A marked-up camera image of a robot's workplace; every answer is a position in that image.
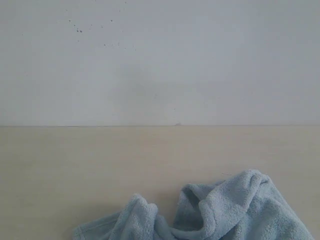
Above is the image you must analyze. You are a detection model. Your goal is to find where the light blue terry towel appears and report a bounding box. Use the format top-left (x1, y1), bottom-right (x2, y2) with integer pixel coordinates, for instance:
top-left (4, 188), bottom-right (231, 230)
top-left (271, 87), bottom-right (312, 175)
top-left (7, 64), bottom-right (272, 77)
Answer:
top-left (72, 169), bottom-right (312, 240)

